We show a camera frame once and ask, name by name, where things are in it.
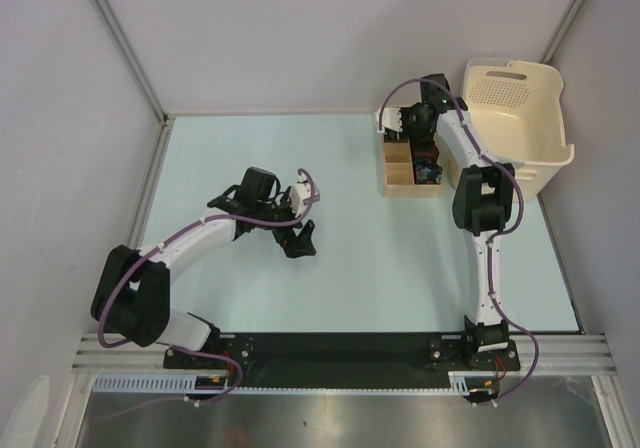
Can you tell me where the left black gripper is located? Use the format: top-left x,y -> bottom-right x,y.
255,191 -> 315,258

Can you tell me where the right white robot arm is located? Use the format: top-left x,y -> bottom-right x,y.
401,74 -> 515,370

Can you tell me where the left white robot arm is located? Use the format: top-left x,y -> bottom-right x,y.
90,167 -> 320,368

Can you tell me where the rolled red patterned tie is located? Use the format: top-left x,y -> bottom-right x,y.
410,140 -> 439,164

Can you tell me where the rolled blue patterned tie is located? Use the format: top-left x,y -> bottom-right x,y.
413,159 -> 442,185

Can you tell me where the wooden divided organizer box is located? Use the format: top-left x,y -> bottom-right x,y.
378,134 -> 443,198

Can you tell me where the cream plastic laundry basket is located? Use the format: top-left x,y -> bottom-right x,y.
462,58 -> 575,202

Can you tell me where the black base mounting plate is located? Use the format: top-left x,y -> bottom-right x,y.
164,330 -> 521,392

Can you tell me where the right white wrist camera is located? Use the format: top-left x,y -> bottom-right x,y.
374,107 -> 403,134

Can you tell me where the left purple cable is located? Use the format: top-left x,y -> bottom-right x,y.
94,167 -> 321,419

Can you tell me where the purple cable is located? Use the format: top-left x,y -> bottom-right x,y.
377,78 -> 541,409
94,167 -> 321,419

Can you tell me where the grey slotted cable duct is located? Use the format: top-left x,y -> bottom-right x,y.
93,373 -> 227,393

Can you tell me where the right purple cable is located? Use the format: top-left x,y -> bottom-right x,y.
377,78 -> 541,409

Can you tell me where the aluminium frame rail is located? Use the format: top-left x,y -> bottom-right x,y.
71,334 -> 617,376

